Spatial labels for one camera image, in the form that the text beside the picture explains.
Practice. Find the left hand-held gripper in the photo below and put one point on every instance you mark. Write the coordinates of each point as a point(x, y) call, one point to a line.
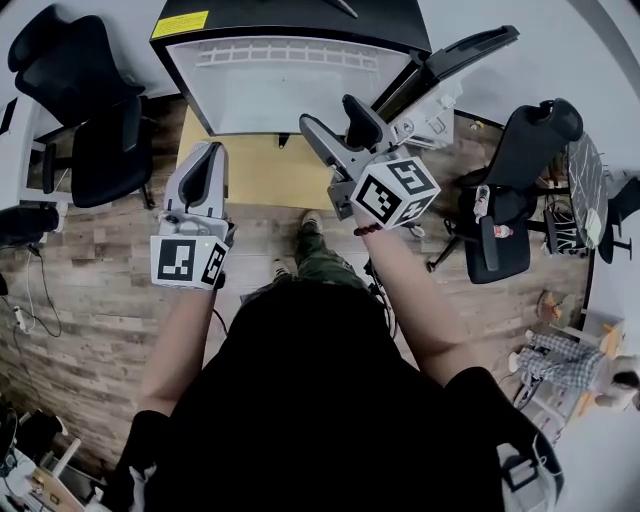
point(175, 260)

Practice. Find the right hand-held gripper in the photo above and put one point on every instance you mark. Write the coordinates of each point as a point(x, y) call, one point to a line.
point(395, 192)

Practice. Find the black mini fridge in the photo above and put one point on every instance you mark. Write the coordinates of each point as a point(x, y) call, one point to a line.
point(260, 95)

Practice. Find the white wire fridge shelf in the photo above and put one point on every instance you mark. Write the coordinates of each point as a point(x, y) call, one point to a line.
point(280, 54)

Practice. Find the person's left forearm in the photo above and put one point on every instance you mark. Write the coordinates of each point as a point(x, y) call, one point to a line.
point(177, 350)

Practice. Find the person's right forearm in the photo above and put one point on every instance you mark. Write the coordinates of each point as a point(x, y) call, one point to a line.
point(410, 300)

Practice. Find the small wooden table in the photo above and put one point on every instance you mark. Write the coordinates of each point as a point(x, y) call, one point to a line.
point(265, 170)

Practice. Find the small white box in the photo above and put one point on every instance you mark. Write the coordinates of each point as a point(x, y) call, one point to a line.
point(437, 125)

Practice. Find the person's right shoe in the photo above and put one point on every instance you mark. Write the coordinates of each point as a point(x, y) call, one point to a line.
point(311, 220)

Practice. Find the person's shoe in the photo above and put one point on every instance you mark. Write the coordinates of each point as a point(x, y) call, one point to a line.
point(311, 220)
point(280, 267)

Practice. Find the black mesh office chair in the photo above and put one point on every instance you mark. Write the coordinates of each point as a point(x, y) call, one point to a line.
point(525, 145)
point(100, 150)

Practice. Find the person's left shoe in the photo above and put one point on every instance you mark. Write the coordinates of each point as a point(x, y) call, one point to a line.
point(280, 267)

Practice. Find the person's camouflage trousers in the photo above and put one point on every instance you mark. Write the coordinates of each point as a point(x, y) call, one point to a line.
point(325, 260)

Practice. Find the crumpled clear plastic bottle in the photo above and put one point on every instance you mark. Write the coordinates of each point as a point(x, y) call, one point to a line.
point(482, 202)

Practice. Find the white desk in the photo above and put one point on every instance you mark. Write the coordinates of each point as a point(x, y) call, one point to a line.
point(25, 145)

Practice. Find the red label plastic bottle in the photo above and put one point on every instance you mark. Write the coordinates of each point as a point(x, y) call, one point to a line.
point(503, 232)

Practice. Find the white power strip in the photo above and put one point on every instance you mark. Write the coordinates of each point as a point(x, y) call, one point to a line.
point(20, 318)

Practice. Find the round black marble table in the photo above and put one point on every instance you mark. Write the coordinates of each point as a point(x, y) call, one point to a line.
point(585, 175)

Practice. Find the black and white bag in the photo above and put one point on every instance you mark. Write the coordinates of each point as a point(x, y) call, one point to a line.
point(567, 240)

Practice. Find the person's black shirt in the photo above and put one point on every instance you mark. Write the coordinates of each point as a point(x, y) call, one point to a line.
point(325, 410)

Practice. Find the white paper pack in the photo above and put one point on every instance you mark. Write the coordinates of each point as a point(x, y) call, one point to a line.
point(593, 224)

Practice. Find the orange shoe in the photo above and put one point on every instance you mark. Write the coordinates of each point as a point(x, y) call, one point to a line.
point(549, 306)

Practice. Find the grey shoe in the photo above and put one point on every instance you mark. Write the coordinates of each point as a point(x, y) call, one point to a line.
point(571, 306)

